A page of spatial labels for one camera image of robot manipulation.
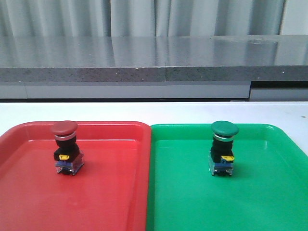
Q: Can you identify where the green plastic tray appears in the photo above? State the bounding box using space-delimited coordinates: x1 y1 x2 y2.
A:
146 124 308 231

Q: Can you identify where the green mushroom push button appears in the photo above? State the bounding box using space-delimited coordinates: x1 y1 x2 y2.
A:
208 120 239 176

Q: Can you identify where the red plastic tray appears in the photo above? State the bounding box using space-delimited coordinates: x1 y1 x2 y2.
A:
0 122 151 231

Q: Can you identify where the red mushroom push button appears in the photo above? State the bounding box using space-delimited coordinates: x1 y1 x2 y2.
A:
51 120 84 175

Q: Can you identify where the grey granite counter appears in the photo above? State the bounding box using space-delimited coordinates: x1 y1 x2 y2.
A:
0 34 308 101

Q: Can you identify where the white pleated curtain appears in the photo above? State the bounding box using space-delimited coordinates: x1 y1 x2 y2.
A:
0 0 308 37

